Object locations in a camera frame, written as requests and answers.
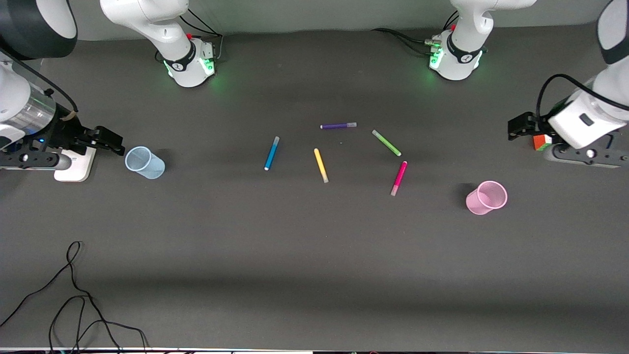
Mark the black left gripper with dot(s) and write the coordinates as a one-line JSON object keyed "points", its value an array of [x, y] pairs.
{"points": [[531, 124]]}

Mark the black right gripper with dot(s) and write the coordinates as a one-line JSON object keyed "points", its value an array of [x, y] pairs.
{"points": [[67, 132]]}

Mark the pink marker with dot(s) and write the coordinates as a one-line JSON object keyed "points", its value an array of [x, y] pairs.
{"points": [[400, 176]]}

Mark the blue marker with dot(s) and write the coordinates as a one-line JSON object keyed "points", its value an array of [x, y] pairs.
{"points": [[271, 153]]}

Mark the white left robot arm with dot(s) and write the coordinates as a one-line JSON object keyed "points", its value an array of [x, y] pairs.
{"points": [[467, 29]]}

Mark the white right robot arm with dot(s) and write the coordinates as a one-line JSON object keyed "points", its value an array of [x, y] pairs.
{"points": [[162, 29]]}

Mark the colourful puzzle cube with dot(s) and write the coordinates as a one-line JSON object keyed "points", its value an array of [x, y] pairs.
{"points": [[542, 142]]}

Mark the translucent blue cup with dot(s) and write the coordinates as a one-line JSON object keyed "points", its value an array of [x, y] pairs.
{"points": [[147, 167]]}

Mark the white stand base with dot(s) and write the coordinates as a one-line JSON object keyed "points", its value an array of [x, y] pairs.
{"points": [[73, 169]]}

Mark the translucent pink cup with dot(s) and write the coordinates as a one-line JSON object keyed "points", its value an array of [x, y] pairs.
{"points": [[484, 201]]}

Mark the green marker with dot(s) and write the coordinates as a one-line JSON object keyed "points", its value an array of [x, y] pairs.
{"points": [[386, 143]]}

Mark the purple marker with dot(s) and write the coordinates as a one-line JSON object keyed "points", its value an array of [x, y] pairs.
{"points": [[336, 126]]}

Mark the yellow marker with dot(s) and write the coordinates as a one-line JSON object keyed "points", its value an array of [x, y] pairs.
{"points": [[320, 164]]}

